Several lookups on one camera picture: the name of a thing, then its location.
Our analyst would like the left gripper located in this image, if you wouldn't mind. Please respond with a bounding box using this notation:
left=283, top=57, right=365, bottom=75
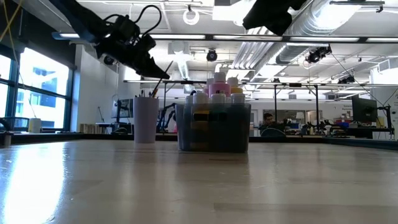
left=95, top=32, right=171, bottom=80

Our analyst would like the lilac plastic cup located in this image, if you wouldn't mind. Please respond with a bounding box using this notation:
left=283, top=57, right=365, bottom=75
left=133, top=96, right=160, bottom=144

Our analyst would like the yellow hanging cord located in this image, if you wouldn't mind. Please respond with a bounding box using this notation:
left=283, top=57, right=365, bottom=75
left=0, top=0, right=24, bottom=63

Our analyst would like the black background monitor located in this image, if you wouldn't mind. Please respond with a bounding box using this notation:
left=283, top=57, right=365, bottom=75
left=111, top=98, right=135, bottom=119

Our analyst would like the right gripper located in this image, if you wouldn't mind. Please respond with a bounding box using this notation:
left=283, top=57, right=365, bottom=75
left=242, top=0, right=308, bottom=37

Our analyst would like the black ceiling spotlight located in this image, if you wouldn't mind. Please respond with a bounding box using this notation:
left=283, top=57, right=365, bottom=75
left=305, top=45, right=333, bottom=65

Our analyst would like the wooden crate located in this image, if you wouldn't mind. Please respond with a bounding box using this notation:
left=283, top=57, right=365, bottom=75
left=79, top=123, right=101, bottom=135

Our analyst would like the white ceiling ring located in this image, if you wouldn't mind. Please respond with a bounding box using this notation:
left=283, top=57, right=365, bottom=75
left=182, top=9, right=200, bottom=26

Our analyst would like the person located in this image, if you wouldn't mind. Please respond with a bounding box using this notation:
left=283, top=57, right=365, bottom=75
left=259, top=112, right=282, bottom=131

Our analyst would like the black background workbench equipment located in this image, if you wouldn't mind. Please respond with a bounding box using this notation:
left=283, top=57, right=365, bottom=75
left=351, top=95, right=396, bottom=140

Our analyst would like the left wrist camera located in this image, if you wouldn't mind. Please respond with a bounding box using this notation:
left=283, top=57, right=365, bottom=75
left=115, top=14, right=141, bottom=40

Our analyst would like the black wire basket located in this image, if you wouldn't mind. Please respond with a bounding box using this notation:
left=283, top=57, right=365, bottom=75
left=4, top=116, right=30, bottom=132

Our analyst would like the white cylinder container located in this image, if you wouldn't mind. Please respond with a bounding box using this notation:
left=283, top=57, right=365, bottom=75
left=28, top=117, right=42, bottom=134

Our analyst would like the silver ventilation duct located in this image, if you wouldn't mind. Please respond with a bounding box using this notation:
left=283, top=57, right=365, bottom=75
left=275, top=0, right=363, bottom=65

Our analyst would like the green paint bottle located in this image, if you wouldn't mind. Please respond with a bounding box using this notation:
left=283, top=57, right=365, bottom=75
left=230, top=92, right=246, bottom=151

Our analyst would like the black camera cable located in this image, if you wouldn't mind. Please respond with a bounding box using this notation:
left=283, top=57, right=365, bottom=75
left=102, top=4, right=163, bottom=38

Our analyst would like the grey translucent plastic bin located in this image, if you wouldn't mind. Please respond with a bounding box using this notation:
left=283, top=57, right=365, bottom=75
left=175, top=102, right=252, bottom=154

